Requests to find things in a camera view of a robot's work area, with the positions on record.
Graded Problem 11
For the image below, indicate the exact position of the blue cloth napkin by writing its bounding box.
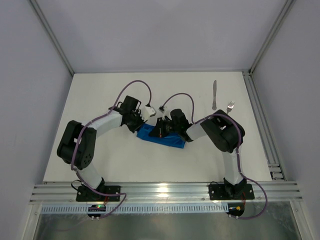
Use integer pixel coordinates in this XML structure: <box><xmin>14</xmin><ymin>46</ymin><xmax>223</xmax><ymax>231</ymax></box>
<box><xmin>136</xmin><ymin>123</ymin><xmax>186</xmax><ymax>149</ymax></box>

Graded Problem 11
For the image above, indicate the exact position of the silver fork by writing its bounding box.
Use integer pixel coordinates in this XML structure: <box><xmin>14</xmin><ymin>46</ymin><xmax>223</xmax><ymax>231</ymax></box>
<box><xmin>226</xmin><ymin>101</ymin><xmax>235</xmax><ymax>114</ymax></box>

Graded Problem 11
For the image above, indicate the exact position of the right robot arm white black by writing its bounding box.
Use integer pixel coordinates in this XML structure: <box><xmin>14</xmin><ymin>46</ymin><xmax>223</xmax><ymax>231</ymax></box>
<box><xmin>147</xmin><ymin>108</ymin><xmax>247</xmax><ymax>200</ymax></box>

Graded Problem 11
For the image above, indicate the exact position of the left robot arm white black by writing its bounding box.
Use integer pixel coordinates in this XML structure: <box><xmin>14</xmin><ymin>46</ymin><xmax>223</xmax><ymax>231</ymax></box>
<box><xmin>57</xmin><ymin>95</ymin><xmax>145</xmax><ymax>202</ymax></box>

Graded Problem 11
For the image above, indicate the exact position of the silver table knife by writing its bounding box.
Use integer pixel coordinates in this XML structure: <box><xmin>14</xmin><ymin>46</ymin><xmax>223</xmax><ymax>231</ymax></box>
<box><xmin>212</xmin><ymin>80</ymin><xmax>217</xmax><ymax>111</ymax></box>

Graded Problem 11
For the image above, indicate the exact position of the left black connector box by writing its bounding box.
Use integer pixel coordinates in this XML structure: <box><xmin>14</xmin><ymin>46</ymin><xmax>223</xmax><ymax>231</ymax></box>
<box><xmin>87</xmin><ymin>204</ymin><xmax>106</xmax><ymax>219</ymax></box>

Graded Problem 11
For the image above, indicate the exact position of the black connector box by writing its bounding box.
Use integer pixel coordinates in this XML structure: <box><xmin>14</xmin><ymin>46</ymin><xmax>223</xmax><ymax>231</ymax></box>
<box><xmin>87</xmin><ymin>204</ymin><xmax>106</xmax><ymax>219</ymax></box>
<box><xmin>227</xmin><ymin>206</ymin><xmax>245</xmax><ymax>219</ymax></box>

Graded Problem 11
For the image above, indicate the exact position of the right black connector box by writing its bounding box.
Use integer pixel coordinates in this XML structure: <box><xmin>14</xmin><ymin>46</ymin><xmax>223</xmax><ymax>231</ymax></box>
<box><xmin>227</xmin><ymin>206</ymin><xmax>245</xmax><ymax>219</ymax></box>

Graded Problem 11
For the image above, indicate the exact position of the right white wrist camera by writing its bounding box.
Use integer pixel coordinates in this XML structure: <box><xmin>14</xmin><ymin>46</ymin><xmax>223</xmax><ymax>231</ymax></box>
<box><xmin>158</xmin><ymin>105</ymin><xmax>171</xmax><ymax>121</ymax></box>

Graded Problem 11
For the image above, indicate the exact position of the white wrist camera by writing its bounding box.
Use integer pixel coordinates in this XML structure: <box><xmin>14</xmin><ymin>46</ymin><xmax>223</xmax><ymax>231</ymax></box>
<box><xmin>158</xmin><ymin>105</ymin><xmax>171</xmax><ymax>121</ymax></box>
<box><xmin>141</xmin><ymin>105</ymin><xmax>157</xmax><ymax>121</ymax></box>

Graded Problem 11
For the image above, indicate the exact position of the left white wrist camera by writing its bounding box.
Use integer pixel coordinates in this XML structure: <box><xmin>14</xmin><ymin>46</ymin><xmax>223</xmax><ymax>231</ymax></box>
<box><xmin>141</xmin><ymin>105</ymin><xmax>157</xmax><ymax>121</ymax></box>

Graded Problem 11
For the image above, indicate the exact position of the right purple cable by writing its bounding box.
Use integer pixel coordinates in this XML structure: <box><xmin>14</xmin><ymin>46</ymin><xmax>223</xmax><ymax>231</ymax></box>
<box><xmin>159</xmin><ymin>92</ymin><xmax>268</xmax><ymax>220</ymax></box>

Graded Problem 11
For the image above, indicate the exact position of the purple cable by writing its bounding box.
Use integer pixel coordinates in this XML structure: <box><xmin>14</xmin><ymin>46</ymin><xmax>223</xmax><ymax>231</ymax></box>
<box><xmin>70</xmin><ymin>79</ymin><xmax>153</xmax><ymax>221</ymax></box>
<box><xmin>159</xmin><ymin>92</ymin><xmax>268</xmax><ymax>220</ymax></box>

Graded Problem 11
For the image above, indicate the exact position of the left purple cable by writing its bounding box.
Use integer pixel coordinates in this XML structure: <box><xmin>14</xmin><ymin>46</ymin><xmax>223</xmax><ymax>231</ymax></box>
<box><xmin>70</xmin><ymin>79</ymin><xmax>153</xmax><ymax>221</ymax></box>

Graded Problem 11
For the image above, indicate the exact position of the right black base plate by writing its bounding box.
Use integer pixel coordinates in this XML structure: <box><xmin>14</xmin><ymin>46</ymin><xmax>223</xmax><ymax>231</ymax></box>
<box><xmin>208</xmin><ymin>182</ymin><xmax>255</xmax><ymax>201</ymax></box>

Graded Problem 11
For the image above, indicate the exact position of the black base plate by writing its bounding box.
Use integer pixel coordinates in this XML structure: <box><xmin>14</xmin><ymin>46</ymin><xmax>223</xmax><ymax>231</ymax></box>
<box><xmin>76</xmin><ymin>185</ymin><xmax>121</xmax><ymax>202</ymax></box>
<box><xmin>208</xmin><ymin>182</ymin><xmax>255</xmax><ymax>201</ymax></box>

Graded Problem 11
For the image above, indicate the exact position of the slotted grey cable duct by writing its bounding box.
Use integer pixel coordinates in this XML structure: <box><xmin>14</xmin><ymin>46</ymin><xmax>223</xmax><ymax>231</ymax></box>
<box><xmin>40</xmin><ymin>202</ymin><xmax>229</xmax><ymax>214</ymax></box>

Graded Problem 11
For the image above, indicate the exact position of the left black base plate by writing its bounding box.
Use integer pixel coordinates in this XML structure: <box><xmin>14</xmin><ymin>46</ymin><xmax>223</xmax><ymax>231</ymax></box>
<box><xmin>76</xmin><ymin>185</ymin><xmax>121</xmax><ymax>202</ymax></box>

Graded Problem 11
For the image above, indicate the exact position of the aluminium front rail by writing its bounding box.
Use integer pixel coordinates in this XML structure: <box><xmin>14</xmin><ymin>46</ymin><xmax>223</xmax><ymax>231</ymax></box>
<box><xmin>29</xmin><ymin>181</ymin><xmax>303</xmax><ymax>204</ymax></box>

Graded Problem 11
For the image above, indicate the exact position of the right aluminium side rail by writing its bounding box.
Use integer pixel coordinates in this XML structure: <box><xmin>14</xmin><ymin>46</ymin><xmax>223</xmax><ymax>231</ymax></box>
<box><xmin>242</xmin><ymin>71</ymin><xmax>287</xmax><ymax>181</ymax></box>

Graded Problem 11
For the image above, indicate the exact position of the left aluminium frame post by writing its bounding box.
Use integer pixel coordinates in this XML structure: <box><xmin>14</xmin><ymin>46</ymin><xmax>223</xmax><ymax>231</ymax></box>
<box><xmin>28</xmin><ymin>0</ymin><xmax>75</xmax><ymax>77</ymax></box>

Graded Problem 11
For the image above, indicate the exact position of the aluminium frame post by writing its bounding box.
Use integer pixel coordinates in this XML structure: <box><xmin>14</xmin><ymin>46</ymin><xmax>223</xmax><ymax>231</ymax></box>
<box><xmin>248</xmin><ymin>0</ymin><xmax>296</xmax><ymax>75</ymax></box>
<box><xmin>28</xmin><ymin>0</ymin><xmax>75</xmax><ymax>77</ymax></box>

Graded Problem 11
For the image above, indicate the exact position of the right aluminium frame post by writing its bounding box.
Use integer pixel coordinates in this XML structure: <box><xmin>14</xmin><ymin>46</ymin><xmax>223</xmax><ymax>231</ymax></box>
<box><xmin>248</xmin><ymin>0</ymin><xmax>296</xmax><ymax>75</ymax></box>

